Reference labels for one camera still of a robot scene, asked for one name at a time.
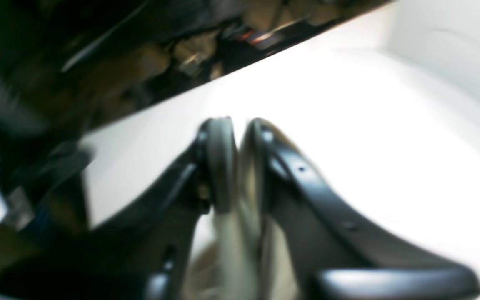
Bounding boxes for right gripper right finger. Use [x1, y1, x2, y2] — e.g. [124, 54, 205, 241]
[241, 118, 480, 300]

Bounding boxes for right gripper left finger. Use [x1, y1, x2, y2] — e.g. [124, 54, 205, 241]
[0, 117, 236, 300]

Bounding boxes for light grey t-shirt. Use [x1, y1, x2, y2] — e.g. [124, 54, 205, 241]
[180, 138, 302, 300]

